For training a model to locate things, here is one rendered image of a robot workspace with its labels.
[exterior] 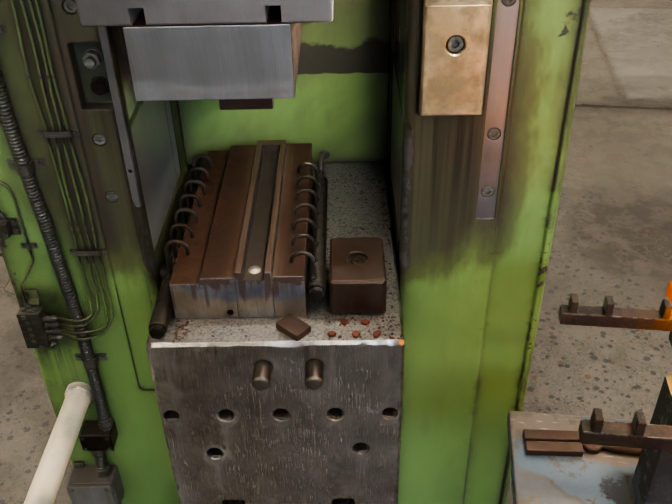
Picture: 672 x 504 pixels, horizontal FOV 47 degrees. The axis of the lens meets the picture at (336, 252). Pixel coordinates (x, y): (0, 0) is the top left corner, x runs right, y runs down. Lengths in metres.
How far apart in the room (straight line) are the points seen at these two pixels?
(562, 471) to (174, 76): 0.78
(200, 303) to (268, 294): 0.10
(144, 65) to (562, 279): 2.09
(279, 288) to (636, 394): 1.53
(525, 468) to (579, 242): 1.92
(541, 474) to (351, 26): 0.83
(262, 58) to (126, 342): 0.67
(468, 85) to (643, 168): 2.56
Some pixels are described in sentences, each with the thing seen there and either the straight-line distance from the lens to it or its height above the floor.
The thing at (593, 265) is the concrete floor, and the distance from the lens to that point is 2.94.
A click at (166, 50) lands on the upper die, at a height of 1.34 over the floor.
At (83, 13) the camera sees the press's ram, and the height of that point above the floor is 1.38.
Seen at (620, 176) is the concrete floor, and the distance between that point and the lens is 3.54.
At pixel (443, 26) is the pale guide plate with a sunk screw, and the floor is 1.32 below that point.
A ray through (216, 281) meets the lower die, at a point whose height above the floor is 0.98.
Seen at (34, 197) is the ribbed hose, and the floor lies 1.06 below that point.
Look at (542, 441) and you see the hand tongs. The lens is 1.24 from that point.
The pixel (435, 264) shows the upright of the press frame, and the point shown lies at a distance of 1.29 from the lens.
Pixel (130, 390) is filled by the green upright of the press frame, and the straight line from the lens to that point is 1.53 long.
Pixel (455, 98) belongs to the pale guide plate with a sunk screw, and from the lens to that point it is 1.12.
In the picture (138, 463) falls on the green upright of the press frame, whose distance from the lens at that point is 1.68.
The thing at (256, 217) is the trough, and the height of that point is 0.99.
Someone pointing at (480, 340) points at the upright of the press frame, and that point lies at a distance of 1.41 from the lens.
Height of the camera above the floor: 1.67
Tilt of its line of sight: 35 degrees down
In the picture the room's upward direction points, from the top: 1 degrees counter-clockwise
